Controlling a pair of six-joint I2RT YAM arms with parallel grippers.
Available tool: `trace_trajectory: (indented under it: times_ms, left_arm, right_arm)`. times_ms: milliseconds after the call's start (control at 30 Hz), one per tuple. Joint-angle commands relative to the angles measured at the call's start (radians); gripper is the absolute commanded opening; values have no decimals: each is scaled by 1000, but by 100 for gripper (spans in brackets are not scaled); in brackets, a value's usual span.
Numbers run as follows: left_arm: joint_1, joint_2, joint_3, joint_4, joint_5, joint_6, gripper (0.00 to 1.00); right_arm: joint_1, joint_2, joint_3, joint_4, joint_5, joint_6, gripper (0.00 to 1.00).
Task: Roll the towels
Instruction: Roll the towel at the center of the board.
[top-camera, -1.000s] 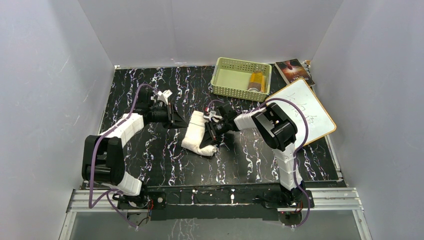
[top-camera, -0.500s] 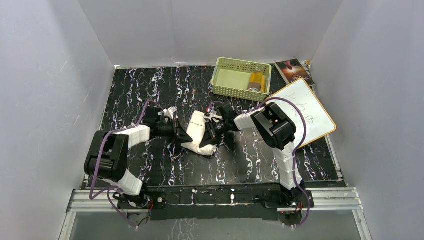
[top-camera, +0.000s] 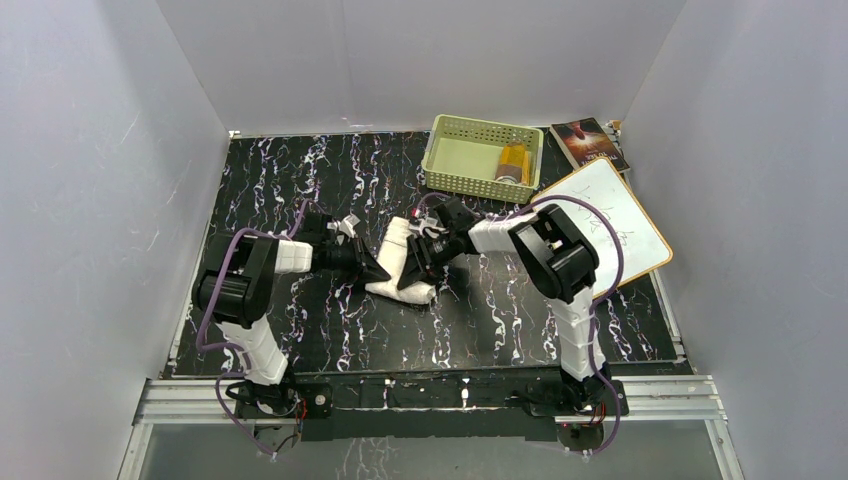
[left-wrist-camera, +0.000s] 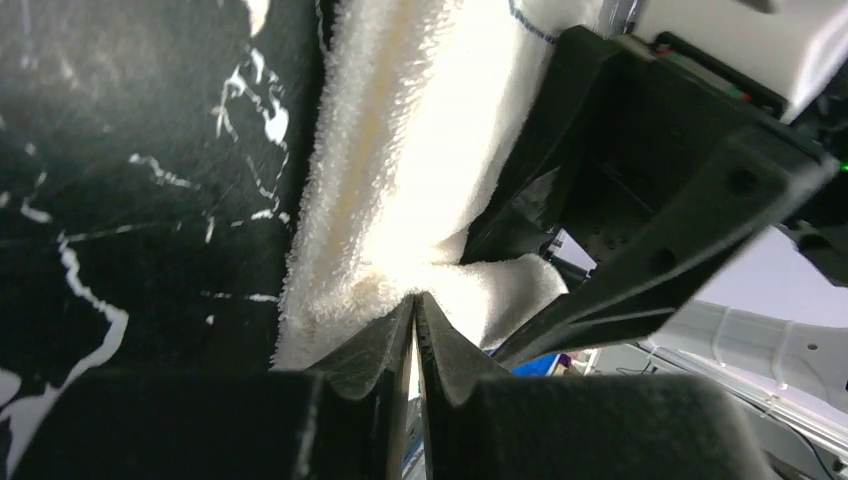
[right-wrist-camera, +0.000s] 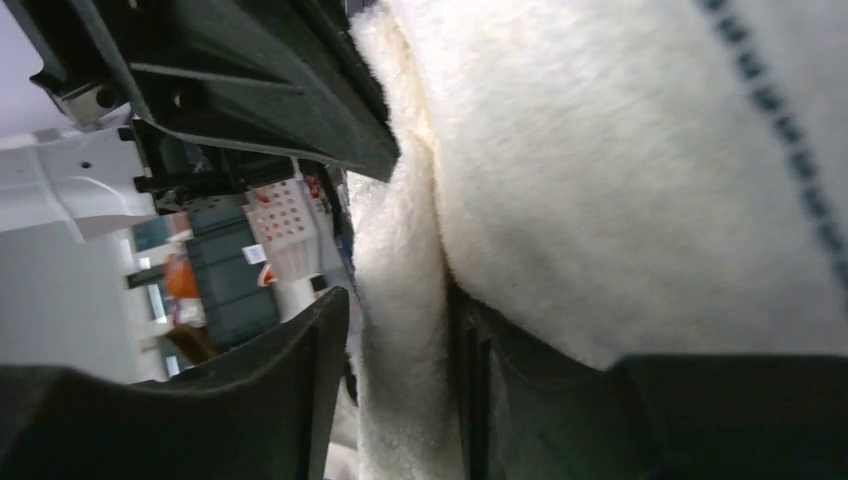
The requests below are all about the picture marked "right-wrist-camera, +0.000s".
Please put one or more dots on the cream white towel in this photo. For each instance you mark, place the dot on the cream white towel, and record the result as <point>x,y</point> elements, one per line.
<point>614,177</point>

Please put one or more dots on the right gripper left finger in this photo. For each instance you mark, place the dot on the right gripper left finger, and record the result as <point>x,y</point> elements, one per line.
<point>263,410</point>

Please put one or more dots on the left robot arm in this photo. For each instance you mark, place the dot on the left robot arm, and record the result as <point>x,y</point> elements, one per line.
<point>83,178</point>

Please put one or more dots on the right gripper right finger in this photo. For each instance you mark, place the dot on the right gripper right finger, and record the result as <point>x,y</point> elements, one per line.
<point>529,412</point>

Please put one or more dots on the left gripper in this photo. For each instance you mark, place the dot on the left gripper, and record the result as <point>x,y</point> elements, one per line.
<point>277,77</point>

